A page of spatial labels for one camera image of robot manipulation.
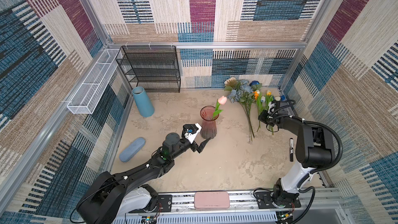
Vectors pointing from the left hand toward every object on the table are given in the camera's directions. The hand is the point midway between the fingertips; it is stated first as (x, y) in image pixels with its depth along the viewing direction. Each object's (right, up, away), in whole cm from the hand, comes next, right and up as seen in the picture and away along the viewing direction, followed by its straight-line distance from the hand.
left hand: (203, 130), depth 78 cm
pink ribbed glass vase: (+3, -1, +9) cm, 9 cm away
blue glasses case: (-40, -12, +12) cm, 44 cm away
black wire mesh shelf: (-34, +38, +33) cm, 61 cm away
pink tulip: (+9, +15, -2) cm, 18 cm away
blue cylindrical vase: (-35, +15, +14) cm, 40 cm away
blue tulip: (+57, +17, +34) cm, 68 cm away
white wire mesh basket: (-53, +15, -8) cm, 56 cm away
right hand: (+36, +5, +21) cm, 42 cm away
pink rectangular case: (+2, -32, -4) cm, 32 cm away
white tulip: (+38, +15, +27) cm, 49 cm away
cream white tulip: (+39, +22, +34) cm, 56 cm away
